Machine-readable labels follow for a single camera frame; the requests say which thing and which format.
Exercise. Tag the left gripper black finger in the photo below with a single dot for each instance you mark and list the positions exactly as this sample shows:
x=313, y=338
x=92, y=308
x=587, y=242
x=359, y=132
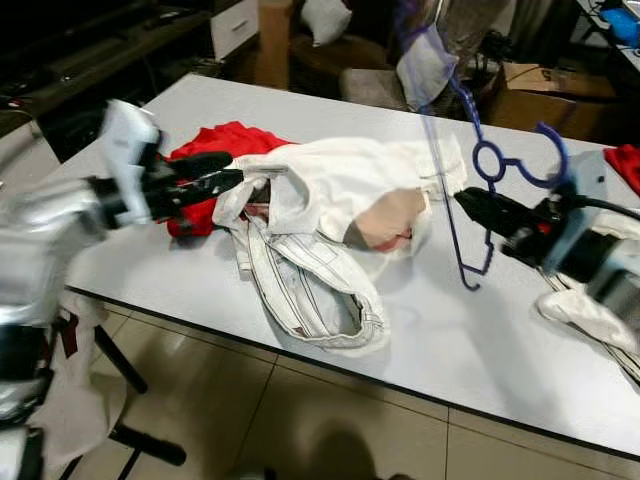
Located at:
x=218, y=185
x=205, y=163

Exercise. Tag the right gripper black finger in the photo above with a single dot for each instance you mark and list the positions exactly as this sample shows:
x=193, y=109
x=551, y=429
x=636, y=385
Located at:
x=500, y=235
x=492, y=207

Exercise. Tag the purple clothes hanger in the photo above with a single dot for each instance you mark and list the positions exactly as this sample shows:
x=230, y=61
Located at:
x=474, y=160

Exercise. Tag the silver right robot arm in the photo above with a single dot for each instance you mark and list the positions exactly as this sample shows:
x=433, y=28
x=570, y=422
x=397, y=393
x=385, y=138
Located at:
x=620, y=285

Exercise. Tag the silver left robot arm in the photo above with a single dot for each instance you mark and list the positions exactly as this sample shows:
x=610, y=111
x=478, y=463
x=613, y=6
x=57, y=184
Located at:
x=40, y=240

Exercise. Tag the red crumpled garment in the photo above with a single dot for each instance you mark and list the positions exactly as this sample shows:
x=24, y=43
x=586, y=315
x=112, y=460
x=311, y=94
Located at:
x=230, y=140

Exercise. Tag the beige garment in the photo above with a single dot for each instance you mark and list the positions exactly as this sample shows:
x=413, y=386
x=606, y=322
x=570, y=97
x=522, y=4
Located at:
x=390, y=220

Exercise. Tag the white table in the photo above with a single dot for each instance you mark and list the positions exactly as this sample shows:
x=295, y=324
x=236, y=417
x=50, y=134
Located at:
x=450, y=330

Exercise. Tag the red cloth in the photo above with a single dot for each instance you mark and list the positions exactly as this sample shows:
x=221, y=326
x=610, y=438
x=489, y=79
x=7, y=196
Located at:
x=625, y=165

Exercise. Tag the white striped jacket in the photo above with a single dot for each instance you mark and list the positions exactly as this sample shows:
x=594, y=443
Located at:
x=330, y=170

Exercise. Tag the brown cardboard box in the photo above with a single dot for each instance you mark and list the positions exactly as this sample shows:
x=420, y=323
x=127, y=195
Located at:
x=530, y=90

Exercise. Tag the white drawer unit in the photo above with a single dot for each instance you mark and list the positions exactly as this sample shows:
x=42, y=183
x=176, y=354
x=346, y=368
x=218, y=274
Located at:
x=235, y=28

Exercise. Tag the grey pillow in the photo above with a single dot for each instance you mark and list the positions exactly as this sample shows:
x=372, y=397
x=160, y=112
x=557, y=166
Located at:
x=425, y=65

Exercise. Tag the small white pillow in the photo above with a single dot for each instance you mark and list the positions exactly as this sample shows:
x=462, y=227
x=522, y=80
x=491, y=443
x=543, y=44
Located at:
x=325, y=20

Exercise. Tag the blue plastic item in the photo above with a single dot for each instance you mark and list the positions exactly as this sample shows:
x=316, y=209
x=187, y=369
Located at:
x=622, y=28

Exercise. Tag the white hanging cloth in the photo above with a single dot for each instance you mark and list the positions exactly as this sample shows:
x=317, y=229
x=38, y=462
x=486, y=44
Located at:
x=80, y=400

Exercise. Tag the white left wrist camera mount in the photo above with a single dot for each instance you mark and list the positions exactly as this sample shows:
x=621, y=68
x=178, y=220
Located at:
x=130, y=150

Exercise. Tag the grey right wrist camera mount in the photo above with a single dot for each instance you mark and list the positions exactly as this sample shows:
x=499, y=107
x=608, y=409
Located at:
x=585, y=200

